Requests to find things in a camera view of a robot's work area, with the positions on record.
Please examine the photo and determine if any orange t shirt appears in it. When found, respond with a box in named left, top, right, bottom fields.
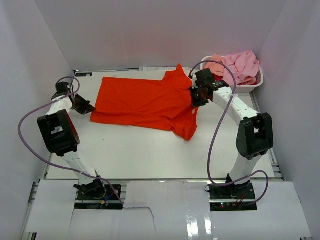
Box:
left=90, top=64, right=198, bottom=141

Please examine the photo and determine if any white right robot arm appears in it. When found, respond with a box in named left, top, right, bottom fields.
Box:
left=189, top=69, right=274, bottom=200

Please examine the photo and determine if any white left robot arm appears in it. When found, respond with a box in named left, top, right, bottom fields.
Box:
left=37, top=82, right=106, bottom=200

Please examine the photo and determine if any magenta t shirt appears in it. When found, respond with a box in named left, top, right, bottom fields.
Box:
left=213, top=74, right=223, bottom=81

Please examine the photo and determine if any peach t shirt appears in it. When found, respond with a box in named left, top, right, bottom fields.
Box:
left=203, top=54, right=225, bottom=77

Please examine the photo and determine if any black table label sticker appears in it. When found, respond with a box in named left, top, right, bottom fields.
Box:
left=75, top=72, right=93, bottom=78

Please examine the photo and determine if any white perforated laundry basket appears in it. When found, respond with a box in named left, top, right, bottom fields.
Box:
left=200, top=55, right=265, bottom=93

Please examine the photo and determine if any light pink t shirt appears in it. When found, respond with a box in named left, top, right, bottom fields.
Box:
left=222, top=51, right=260, bottom=86

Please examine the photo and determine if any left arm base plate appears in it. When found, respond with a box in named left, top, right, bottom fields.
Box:
left=74, top=184, right=123, bottom=210

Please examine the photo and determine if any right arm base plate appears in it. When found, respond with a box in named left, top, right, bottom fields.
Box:
left=204, top=182, right=258, bottom=212

